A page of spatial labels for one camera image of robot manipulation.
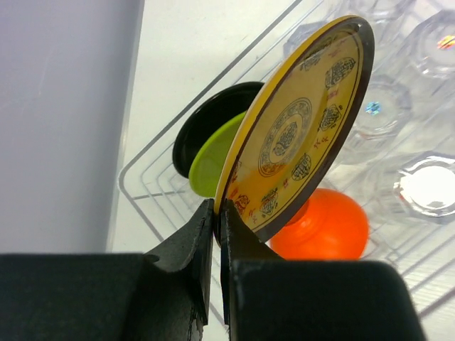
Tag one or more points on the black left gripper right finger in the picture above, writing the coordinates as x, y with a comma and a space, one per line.
246, 263

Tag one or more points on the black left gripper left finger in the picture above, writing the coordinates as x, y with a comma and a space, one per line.
175, 289

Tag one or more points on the green round plate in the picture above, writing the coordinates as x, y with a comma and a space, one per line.
206, 167

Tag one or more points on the yellow patterned plate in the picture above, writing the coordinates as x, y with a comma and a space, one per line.
296, 126

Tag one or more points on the black round plate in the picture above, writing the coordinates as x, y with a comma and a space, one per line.
207, 119

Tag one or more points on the clear dish rack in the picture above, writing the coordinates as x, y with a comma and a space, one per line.
423, 254

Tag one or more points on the orange plastic bowl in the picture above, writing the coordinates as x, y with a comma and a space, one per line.
330, 225

